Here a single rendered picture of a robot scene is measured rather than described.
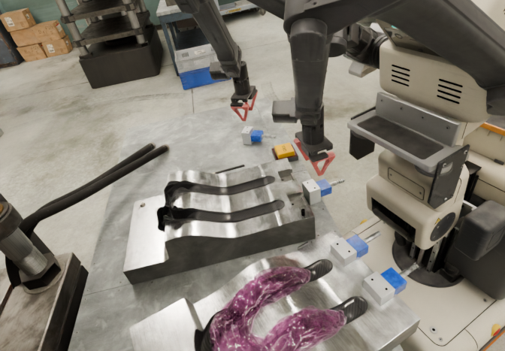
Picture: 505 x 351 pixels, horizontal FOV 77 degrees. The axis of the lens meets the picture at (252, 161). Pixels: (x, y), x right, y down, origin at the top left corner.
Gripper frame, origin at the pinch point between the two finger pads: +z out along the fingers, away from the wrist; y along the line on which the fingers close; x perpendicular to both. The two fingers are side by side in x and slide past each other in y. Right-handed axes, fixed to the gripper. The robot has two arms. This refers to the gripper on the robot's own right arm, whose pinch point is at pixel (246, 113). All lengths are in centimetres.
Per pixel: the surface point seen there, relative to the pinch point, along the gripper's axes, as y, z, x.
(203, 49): -254, 65, -157
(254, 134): 1.1, 8.5, 2.0
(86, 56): -211, 54, -304
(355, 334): 68, 5, 44
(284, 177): 26.6, 5.9, 20.5
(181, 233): 58, -2, 3
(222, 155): 11.3, 12.4, -8.6
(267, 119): -17.0, 12.8, 1.8
